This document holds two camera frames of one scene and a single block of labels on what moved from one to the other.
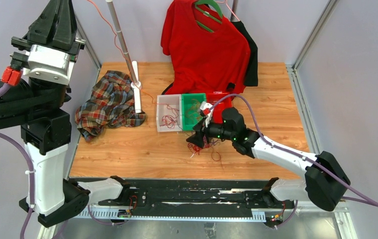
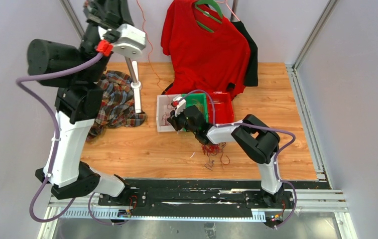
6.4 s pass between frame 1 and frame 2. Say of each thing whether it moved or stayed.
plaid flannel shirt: stayed
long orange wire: moved
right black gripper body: moved
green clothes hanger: stayed
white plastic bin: stayed
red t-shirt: stayed
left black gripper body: moved
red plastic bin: stayed
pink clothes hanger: stayed
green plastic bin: stayed
